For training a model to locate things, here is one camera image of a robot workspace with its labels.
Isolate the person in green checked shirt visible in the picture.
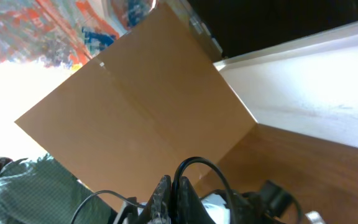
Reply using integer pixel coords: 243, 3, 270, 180
0, 154, 117, 224

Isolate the brown cardboard panel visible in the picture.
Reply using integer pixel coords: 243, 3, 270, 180
16, 4, 255, 202

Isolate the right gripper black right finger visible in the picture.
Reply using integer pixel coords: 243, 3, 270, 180
178, 177, 215, 224

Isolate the colourful painting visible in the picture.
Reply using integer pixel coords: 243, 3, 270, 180
0, 0, 158, 68

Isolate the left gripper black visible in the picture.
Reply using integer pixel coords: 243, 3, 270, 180
200, 180, 303, 224

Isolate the black usb cable bundle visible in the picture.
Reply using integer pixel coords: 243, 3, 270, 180
70, 156, 304, 224

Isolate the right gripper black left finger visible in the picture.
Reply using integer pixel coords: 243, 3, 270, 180
137, 175, 172, 224

